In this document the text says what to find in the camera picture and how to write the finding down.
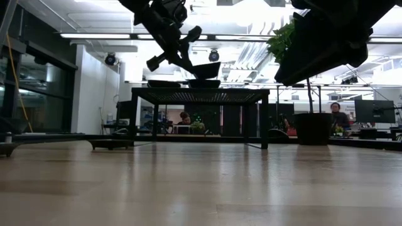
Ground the black wavy square mini plate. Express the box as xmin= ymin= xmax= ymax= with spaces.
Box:
xmin=187 ymin=78 xmax=222 ymax=89
xmin=191 ymin=62 xmax=222 ymax=80

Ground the long ceiling light strip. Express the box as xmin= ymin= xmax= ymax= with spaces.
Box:
xmin=59 ymin=32 xmax=402 ymax=44

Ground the person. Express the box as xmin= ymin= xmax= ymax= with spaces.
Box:
xmin=329 ymin=102 xmax=352 ymax=129
xmin=177 ymin=111 xmax=193 ymax=127
xmin=284 ymin=117 xmax=298 ymax=136

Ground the black perforated metal rack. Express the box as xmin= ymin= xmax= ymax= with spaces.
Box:
xmin=131 ymin=87 xmax=271 ymax=150

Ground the black computer monitor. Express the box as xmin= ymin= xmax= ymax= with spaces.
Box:
xmin=354 ymin=99 xmax=396 ymax=124

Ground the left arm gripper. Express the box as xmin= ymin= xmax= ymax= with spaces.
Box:
xmin=146 ymin=23 xmax=204 ymax=75

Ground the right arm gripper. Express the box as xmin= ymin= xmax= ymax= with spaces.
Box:
xmin=274 ymin=0 xmax=396 ymax=87

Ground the black leaf shaped mini plate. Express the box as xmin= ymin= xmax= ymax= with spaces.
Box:
xmin=146 ymin=79 xmax=182 ymax=89

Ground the green plant in black pot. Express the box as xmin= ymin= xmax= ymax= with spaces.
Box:
xmin=266 ymin=19 xmax=334 ymax=146

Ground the thin yellow cable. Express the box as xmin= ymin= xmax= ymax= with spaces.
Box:
xmin=6 ymin=33 xmax=34 ymax=133

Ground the black aluminium table frame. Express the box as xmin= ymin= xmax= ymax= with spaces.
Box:
xmin=12 ymin=132 xmax=402 ymax=152

